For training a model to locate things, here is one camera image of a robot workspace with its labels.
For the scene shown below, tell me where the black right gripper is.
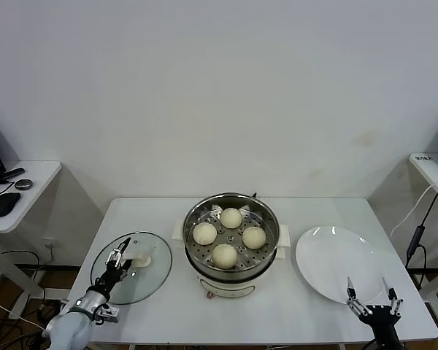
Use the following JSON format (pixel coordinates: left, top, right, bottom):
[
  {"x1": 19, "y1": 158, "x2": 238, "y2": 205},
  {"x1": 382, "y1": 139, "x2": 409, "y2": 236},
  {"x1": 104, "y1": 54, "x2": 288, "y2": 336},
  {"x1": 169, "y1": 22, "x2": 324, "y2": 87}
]
[{"x1": 345, "y1": 276, "x2": 404, "y2": 346}]

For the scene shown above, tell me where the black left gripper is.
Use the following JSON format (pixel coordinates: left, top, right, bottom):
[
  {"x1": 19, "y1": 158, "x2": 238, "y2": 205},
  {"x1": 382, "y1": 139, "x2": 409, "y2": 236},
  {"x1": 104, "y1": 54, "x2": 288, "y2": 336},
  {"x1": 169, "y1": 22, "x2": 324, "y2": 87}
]
[{"x1": 93, "y1": 237, "x2": 132, "y2": 295}]

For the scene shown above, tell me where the glass lid with white handle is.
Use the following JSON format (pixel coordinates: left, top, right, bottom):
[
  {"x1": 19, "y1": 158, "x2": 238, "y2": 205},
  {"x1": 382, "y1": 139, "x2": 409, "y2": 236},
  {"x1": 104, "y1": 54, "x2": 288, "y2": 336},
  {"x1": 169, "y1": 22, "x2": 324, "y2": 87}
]
[{"x1": 90, "y1": 230, "x2": 174, "y2": 306}]

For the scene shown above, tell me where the white steamed baozi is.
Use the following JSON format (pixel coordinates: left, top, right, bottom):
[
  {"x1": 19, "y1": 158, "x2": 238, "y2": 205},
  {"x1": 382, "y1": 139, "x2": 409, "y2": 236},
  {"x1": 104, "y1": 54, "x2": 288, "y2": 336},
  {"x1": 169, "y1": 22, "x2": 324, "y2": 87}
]
[
  {"x1": 192, "y1": 222, "x2": 218, "y2": 246},
  {"x1": 242, "y1": 225, "x2": 267, "y2": 250},
  {"x1": 220, "y1": 207, "x2": 243, "y2": 230},
  {"x1": 211, "y1": 243, "x2": 239, "y2": 270}
]

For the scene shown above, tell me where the stainless steel steamer basket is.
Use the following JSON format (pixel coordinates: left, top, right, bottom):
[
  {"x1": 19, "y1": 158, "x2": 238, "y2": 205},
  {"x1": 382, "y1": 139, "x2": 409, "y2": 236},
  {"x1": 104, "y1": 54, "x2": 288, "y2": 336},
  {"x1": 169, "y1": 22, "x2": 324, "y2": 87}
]
[{"x1": 182, "y1": 192, "x2": 282, "y2": 280}]

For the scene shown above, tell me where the white round plate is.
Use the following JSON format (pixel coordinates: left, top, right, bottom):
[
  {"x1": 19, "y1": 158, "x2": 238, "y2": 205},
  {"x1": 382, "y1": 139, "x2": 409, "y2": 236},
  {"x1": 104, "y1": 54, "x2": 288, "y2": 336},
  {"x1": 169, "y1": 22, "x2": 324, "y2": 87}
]
[{"x1": 295, "y1": 225, "x2": 388, "y2": 306}]

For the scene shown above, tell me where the white electric cooker base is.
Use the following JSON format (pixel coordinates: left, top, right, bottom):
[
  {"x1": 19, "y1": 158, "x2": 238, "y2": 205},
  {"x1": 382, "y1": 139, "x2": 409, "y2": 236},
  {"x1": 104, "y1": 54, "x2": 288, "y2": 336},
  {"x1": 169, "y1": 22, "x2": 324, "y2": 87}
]
[{"x1": 171, "y1": 218, "x2": 291, "y2": 300}]

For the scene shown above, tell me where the white side table with laptop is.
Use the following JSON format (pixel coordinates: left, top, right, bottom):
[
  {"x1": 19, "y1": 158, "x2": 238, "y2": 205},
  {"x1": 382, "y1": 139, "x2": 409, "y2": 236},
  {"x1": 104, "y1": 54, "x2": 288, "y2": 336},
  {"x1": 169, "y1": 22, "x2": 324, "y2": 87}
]
[{"x1": 0, "y1": 160, "x2": 63, "y2": 318}]

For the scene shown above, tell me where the black computer mouse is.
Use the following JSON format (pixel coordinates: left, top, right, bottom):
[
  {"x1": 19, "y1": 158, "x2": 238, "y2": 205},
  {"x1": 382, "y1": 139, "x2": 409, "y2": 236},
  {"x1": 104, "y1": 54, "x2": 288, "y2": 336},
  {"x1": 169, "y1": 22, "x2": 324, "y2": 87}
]
[{"x1": 0, "y1": 192, "x2": 23, "y2": 218}]

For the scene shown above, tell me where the black stick remote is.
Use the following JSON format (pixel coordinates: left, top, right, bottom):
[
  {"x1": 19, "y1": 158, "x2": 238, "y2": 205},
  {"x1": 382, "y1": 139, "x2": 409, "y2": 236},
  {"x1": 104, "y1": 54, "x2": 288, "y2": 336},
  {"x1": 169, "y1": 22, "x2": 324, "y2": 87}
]
[{"x1": 0, "y1": 166, "x2": 26, "y2": 180}]

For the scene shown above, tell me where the white side desk with label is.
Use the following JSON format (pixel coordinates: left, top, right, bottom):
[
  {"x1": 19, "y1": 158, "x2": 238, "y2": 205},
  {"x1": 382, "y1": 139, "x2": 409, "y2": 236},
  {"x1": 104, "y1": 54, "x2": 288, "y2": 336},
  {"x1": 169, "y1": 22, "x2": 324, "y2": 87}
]
[{"x1": 408, "y1": 151, "x2": 438, "y2": 325}]

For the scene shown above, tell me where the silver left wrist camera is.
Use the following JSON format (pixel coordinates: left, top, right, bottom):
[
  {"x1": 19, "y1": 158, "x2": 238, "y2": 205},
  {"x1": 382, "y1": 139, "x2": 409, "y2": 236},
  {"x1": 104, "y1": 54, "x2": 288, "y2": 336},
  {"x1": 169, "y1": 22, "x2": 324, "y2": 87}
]
[{"x1": 93, "y1": 305, "x2": 121, "y2": 324}]

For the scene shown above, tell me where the white hanging cable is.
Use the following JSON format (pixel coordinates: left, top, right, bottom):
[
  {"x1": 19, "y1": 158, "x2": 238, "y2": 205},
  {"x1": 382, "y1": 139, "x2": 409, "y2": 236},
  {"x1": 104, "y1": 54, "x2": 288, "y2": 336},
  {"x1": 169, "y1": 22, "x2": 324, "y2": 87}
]
[{"x1": 389, "y1": 182, "x2": 438, "y2": 240}]

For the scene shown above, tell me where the black floor cable loop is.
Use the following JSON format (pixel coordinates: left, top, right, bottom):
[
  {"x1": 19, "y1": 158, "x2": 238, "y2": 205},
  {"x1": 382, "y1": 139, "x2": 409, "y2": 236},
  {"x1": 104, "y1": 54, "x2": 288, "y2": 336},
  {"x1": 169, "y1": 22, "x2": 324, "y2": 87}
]
[{"x1": 1, "y1": 244, "x2": 55, "y2": 273}]

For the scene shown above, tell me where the white floor cable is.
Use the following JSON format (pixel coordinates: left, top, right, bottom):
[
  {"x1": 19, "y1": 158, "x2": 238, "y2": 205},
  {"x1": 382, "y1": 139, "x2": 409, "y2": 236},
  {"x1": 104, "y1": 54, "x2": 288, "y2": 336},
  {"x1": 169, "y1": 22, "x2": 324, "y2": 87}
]
[{"x1": 0, "y1": 295, "x2": 50, "y2": 333}]

